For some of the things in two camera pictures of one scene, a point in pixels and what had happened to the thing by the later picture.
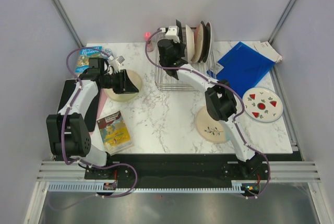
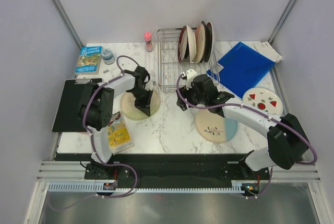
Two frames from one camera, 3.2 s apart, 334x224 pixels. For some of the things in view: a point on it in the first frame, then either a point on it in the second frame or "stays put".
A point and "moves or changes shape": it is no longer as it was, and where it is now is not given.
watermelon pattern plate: x=263 y=104 stays put
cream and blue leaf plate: x=211 y=129 stays put
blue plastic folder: x=243 y=68 stays put
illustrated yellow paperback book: x=114 y=133 stays put
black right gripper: x=181 y=47 → x=185 y=93
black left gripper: x=124 y=85 → x=145 y=106
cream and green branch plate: x=126 y=97 moves or changes shape
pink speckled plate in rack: x=199 y=38 stays put
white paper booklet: x=264 y=49 stays put
